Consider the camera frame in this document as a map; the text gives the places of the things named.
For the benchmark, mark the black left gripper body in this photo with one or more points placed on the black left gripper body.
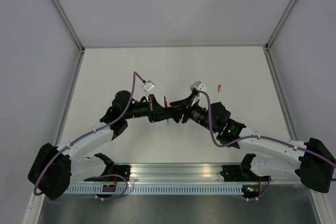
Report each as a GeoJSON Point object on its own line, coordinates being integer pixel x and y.
{"type": "Point", "coordinates": [151, 108]}

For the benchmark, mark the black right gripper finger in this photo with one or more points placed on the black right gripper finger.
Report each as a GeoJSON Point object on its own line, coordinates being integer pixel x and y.
{"type": "Point", "coordinates": [183, 102]}
{"type": "Point", "coordinates": [176, 112]}

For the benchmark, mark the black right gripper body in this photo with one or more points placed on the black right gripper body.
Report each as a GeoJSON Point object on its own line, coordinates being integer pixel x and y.
{"type": "Point", "coordinates": [186, 115]}

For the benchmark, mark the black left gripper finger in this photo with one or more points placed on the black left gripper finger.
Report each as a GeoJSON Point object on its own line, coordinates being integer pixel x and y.
{"type": "Point", "coordinates": [163, 116]}
{"type": "Point", "coordinates": [158, 108]}

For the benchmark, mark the red thin pen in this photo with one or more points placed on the red thin pen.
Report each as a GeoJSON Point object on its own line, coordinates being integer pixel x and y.
{"type": "Point", "coordinates": [166, 106]}

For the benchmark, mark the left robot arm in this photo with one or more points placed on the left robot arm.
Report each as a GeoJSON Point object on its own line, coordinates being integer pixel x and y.
{"type": "Point", "coordinates": [55, 168]}

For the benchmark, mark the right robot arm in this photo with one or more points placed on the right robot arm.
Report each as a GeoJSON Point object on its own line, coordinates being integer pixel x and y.
{"type": "Point", "coordinates": [309, 162]}

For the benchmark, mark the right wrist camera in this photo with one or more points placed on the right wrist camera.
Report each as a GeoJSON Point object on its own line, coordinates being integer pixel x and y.
{"type": "Point", "coordinates": [195, 88]}

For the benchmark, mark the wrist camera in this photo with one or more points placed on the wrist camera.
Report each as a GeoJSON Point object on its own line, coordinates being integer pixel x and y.
{"type": "Point", "coordinates": [147, 88]}
{"type": "Point", "coordinates": [195, 88]}

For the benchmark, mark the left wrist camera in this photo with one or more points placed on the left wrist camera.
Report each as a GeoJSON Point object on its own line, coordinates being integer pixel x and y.
{"type": "Point", "coordinates": [147, 88]}

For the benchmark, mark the aluminium front rail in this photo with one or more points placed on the aluminium front rail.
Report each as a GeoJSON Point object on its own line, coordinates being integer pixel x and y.
{"type": "Point", "coordinates": [170, 173]}

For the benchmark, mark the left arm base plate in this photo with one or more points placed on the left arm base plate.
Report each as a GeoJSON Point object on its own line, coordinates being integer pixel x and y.
{"type": "Point", "coordinates": [122, 170]}

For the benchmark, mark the white slotted cable duct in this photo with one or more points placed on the white slotted cable duct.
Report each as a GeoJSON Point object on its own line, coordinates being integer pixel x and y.
{"type": "Point", "coordinates": [158, 189]}

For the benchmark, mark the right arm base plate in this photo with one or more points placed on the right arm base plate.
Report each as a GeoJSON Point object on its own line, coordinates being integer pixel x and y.
{"type": "Point", "coordinates": [233, 173]}

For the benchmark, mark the right side table rail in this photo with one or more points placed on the right side table rail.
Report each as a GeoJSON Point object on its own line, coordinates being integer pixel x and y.
{"type": "Point", "coordinates": [287, 115]}

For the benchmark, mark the table rail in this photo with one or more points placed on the table rail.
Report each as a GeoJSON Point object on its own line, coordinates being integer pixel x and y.
{"type": "Point", "coordinates": [287, 115]}
{"type": "Point", "coordinates": [64, 113]}

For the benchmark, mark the left side table rail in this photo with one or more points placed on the left side table rail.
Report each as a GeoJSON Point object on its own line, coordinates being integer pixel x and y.
{"type": "Point", "coordinates": [64, 113]}

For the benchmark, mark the right frame post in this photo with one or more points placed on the right frame post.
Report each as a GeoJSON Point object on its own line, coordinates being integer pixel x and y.
{"type": "Point", "coordinates": [283, 18]}

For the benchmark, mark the frame post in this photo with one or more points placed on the frame post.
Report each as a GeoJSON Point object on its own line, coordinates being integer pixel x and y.
{"type": "Point", "coordinates": [283, 18]}
{"type": "Point", "coordinates": [69, 27]}

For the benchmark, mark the left frame post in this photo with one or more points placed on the left frame post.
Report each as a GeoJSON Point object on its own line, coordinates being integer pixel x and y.
{"type": "Point", "coordinates": [69, 27]}

